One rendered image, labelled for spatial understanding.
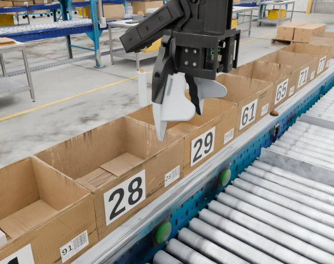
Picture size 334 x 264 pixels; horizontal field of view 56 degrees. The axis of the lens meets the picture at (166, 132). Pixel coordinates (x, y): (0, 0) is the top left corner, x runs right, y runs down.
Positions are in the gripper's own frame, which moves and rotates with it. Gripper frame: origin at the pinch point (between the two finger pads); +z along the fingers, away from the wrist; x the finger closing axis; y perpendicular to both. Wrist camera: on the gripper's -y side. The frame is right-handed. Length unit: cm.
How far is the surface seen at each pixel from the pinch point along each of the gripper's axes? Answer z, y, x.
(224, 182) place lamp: 53, -15, 61
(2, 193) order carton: 37, -58, -2
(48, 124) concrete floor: 133, -272, 163
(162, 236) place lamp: 52, -19, 23
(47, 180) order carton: 35, -50, 8
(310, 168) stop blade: 55, 11, 94
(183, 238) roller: 60, -16, 33
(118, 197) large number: 35.1, -27.1, 13.8
